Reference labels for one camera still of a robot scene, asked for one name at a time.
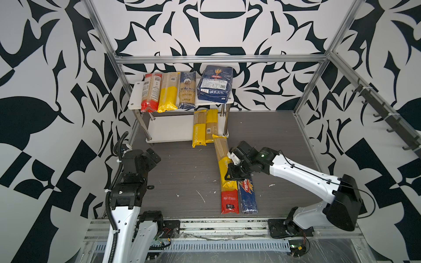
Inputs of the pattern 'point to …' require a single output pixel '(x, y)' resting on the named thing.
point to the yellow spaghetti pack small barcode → (212, 121)
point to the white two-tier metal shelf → (176, 125)
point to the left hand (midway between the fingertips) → (143, 153)
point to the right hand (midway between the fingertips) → (224, 176)
